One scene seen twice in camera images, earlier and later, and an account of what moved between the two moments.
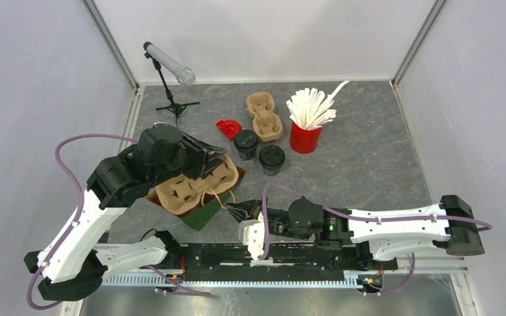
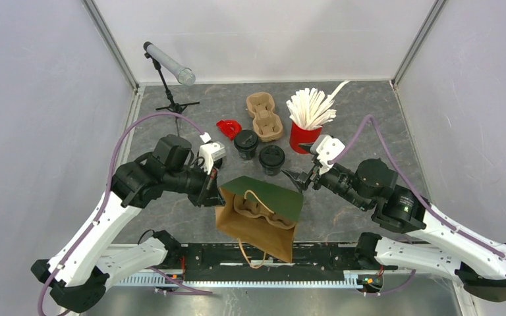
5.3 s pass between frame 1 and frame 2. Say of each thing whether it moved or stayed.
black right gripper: moved
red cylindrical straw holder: stayed
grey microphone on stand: stayed
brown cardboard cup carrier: stayed
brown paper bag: moved
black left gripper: moved
